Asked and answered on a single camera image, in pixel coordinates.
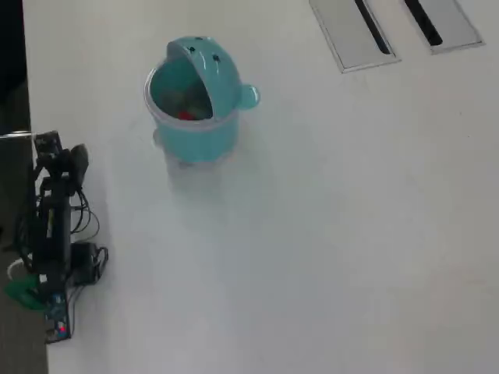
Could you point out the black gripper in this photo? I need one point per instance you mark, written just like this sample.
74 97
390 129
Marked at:
58 167

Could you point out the teal whale-shaped bin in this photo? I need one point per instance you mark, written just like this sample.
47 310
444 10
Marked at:
195 144

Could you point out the blue controller circuit board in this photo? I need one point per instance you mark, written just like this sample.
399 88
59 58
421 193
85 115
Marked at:
58 319

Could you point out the red lego block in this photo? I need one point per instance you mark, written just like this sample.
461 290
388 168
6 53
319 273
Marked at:
185 115

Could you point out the green table clamp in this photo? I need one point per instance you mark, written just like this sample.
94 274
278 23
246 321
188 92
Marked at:
23 290

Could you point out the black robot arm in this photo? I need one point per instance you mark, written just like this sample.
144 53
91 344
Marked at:
54 226

